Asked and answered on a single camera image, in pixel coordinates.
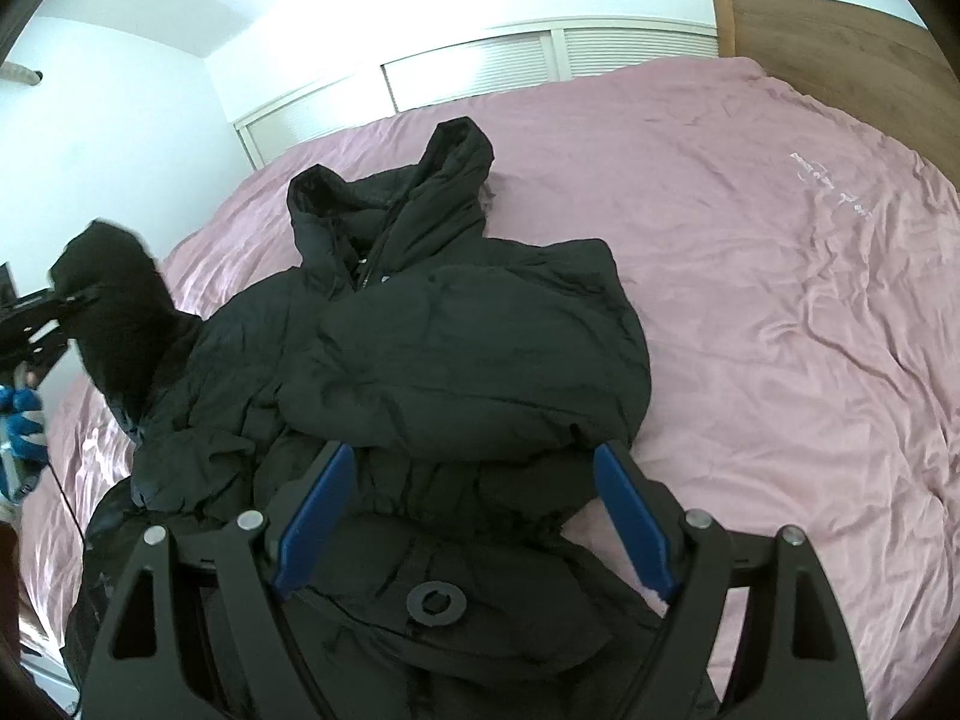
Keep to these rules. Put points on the wooden headboard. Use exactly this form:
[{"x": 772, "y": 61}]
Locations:
[{"x": 887, "y": 72}]

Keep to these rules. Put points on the blue gloved left hand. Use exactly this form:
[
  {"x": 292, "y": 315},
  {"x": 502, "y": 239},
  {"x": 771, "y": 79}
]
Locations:
[{"x": 25, "y": 455}]

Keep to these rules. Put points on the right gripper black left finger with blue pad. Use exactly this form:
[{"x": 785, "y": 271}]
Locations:
[{"x": 258, "y": 561}]

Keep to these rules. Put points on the braided wall pipe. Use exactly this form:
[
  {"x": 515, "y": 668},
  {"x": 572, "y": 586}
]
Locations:
[{"x": 16, "y": 73}]

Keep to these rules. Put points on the black hooded puffer jacket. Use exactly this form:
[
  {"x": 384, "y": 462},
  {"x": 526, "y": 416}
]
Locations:
[{"x": 472, "y": 377}]

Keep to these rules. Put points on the pink bed sheet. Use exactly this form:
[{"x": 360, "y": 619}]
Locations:
[{"x": 795, "y": 274}]

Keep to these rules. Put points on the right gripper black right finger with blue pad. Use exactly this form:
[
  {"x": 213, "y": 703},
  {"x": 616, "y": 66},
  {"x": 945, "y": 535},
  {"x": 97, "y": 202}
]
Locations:
[{"x": 794, "y": 657}]

